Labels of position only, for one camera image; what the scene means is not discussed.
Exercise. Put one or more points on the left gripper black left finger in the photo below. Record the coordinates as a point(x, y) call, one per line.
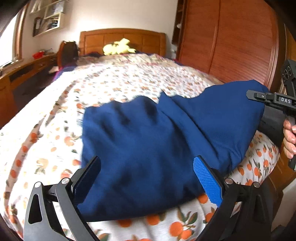
point(41, 222)

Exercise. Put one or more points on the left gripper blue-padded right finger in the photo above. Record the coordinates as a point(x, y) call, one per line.
point(241, 213)

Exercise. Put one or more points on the navy blue suit jacket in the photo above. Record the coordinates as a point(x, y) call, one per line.
point(147, 148)

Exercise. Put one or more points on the bright bedroom window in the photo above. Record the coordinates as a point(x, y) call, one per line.
point(10, 40)

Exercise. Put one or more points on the person's right hand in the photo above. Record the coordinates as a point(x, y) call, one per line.
point(289, 139)

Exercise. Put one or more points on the wooden louvered wardrobe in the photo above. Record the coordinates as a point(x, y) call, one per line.
point(233, 40)

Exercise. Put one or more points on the orange-print floral bedsheet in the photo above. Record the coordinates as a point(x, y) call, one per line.
point(43, 141)

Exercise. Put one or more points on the long wooden desk cabinet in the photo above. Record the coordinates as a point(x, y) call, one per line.
point(14, 78)

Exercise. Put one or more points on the red bowl on desk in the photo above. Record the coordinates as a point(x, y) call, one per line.
point(38, 55)

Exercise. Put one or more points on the yellow plush toy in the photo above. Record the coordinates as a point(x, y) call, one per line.
point(118, 47)

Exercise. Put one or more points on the dark backpack on chair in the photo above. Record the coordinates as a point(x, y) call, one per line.
point(67, 53)

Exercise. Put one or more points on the white wall shelf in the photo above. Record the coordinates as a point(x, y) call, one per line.
point(48, 16)

